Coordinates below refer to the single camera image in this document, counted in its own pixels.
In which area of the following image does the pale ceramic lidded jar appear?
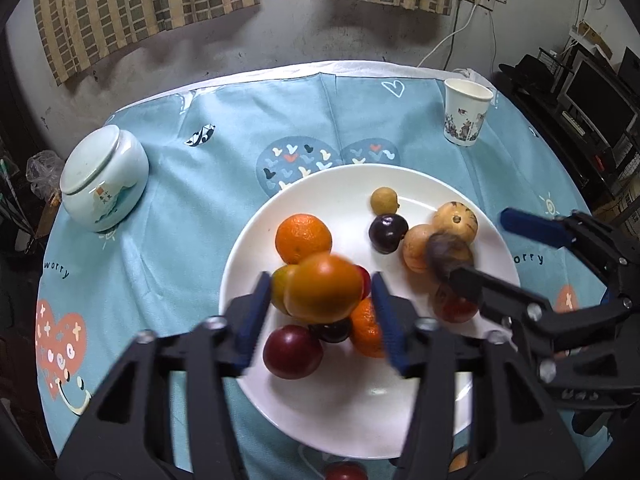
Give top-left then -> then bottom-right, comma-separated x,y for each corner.
59,125 -> 150,233

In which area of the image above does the white power cable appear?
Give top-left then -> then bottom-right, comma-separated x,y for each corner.
416,2 -> 477,68

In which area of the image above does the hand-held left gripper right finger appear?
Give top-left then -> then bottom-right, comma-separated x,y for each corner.
370,271 -> 586,480

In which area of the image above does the large red plum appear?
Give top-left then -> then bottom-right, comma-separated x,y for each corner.
262,324 -> 324,380

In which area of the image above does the brown speckled round fruit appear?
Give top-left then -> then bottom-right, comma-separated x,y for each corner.
432,201 -> 479,243

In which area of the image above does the dark red plum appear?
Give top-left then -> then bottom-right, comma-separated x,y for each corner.
432,282 -> 481,324

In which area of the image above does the dark brown wrinkled fruit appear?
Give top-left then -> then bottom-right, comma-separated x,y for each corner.
425,232 -> 474,281

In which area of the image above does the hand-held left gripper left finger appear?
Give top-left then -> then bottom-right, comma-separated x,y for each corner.
55,271 -> 273,480

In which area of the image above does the black monitor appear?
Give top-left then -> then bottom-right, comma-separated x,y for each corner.
557,50 -> 640,151

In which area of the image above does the clear plastic bag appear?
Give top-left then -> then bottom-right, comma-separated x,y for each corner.
26,150 -> 66,201

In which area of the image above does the small cardboard box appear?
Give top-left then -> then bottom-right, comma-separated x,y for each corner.
572,21 -> 615,58

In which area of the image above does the black hat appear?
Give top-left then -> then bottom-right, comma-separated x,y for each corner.
500,52 -> 556,86

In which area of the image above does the dark side cabinet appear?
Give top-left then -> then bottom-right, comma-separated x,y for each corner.
495,75 -> 640,201

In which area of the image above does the white round plate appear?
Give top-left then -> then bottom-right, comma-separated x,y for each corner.
218,163 -> 522,460

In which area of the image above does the orange-yellow plum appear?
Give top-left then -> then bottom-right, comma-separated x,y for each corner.
283,252 -> 364,324

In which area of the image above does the small mandarin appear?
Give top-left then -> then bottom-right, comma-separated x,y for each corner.
349,297 -> 393,358

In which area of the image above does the large orange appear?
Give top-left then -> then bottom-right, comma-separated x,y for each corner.
275,213 -> 333,265

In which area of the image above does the printed paper cup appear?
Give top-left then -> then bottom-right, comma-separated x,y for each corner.
443,78 -> 495,147

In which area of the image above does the dark purple plum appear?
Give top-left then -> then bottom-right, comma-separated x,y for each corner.
307,316 -> 353,345
368,213 -> 408,255

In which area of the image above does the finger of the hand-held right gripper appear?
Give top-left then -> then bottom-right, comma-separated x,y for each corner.
500,206 -> 633,321
447,266 -> 556,341

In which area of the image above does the white table underlay cloth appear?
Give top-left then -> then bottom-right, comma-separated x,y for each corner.
102,59 -> 498,126

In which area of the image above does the small green-brown longan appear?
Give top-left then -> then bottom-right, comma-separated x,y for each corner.
370,186 -> 401,214

